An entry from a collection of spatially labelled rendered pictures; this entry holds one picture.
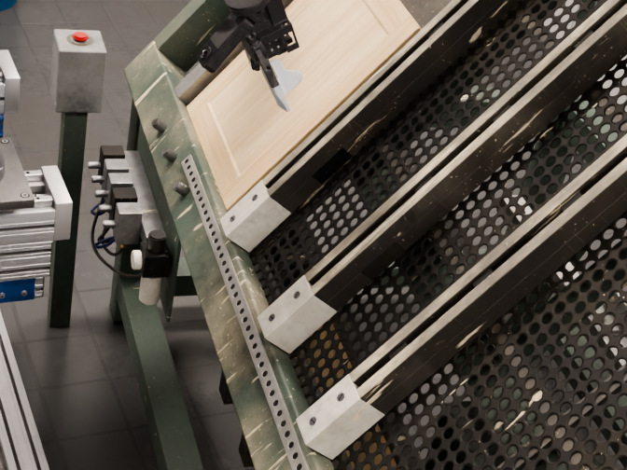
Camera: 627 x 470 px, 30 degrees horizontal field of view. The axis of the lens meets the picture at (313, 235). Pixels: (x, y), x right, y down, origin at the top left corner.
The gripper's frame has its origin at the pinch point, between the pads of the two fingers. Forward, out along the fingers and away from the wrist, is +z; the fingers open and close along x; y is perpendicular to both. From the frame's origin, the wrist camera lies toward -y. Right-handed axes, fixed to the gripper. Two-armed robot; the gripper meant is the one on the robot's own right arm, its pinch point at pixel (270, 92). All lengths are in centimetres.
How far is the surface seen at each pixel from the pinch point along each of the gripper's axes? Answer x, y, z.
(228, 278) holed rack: 0.7, -21.0, 37.4
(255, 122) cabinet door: 40, 1, 35
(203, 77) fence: 68, -3, 38
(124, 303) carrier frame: 80, -48, 104
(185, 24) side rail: 92, 0, 38
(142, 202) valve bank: 49, -30, 49
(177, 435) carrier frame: 26, -49, 103
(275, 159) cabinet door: 22.9, -0.2, 33.9
